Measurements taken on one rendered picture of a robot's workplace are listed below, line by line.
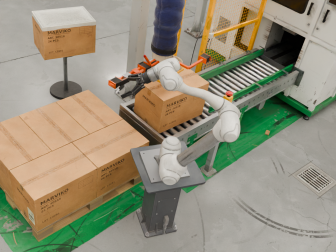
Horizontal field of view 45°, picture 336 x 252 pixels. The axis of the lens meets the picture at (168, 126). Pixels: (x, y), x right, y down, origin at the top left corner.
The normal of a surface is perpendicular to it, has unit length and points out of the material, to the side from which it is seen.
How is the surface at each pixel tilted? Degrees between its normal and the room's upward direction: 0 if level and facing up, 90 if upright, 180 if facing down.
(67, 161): 0
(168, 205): 90
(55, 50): 90
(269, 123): 0
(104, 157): 0
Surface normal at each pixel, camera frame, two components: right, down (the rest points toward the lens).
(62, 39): 0.49, 0.61
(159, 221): 0.29, 0.64
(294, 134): 0.14, -0.76
